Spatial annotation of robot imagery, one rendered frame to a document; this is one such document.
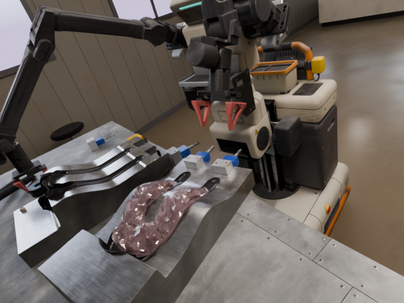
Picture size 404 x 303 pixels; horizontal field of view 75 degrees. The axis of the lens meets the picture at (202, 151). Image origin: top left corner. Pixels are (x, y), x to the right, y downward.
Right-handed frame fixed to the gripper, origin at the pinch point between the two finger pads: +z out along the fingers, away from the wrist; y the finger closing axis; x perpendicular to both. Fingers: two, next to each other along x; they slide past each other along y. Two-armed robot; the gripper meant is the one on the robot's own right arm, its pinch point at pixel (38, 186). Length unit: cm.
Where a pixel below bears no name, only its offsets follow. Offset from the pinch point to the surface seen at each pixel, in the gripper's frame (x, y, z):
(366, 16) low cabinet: -154, -616, 65
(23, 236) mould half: 36.3, 7.2, -3.5
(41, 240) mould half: 43.4, 3.0, -3.6
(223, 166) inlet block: 66, -46, -7
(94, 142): -12.4, -28.9, -1.9
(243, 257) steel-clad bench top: 86, -32, 1
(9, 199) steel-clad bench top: -8.9, 12.6, 3.1
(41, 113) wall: -178, -20, 9
